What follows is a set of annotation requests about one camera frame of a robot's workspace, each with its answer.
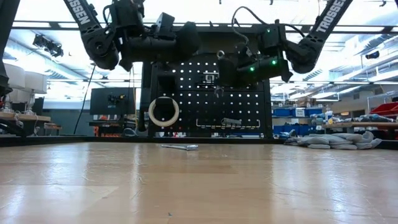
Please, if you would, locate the silver pegboard hook rail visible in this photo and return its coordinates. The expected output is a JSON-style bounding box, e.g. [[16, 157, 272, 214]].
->
[[195, 118, 261, 129]]

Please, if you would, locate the silver combination wrench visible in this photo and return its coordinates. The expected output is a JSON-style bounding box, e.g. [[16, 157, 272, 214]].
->
[[213, 49, 226, 98], [160, 144, 199, 152]]

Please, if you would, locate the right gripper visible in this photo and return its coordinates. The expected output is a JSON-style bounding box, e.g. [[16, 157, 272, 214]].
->
[[216, 42, 294, 88]]

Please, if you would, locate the blue storage bin rack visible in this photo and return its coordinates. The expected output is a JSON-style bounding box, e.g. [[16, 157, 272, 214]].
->
[[272, 107, 324, 136]]

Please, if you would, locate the red bin shelf rack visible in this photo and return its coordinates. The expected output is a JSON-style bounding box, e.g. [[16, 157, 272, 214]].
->
[[369, 101, 398, 117]]

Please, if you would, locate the black pegboard cart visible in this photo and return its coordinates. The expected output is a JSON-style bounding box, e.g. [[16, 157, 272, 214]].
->
[[138, 24, 274, 140]]

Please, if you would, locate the black monitor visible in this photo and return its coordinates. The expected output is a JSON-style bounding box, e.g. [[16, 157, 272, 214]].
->
[[90, 87, 137, 116]]

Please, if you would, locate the grey work glove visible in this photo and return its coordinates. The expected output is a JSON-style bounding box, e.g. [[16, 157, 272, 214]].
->
[[284, 132, 376, 146], [306, 136, 382, 151]]

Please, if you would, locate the white masking tape roll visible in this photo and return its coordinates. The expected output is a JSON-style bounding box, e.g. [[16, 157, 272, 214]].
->
[[148, 96, 180, 128]]

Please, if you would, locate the black pegboard bin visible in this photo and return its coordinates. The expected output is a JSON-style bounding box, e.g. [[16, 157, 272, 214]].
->
[[158, 76, 177, 95]]

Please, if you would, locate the white cylindrical shade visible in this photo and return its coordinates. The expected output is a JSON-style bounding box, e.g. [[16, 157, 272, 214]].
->
[[2, 63, 26, 90], [24, 72, 48, 94]]

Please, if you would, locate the wooden workbench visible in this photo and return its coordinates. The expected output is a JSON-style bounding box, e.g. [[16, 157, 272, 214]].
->
[[323, 121, 398, 139], [0, 111, 52, 138]]

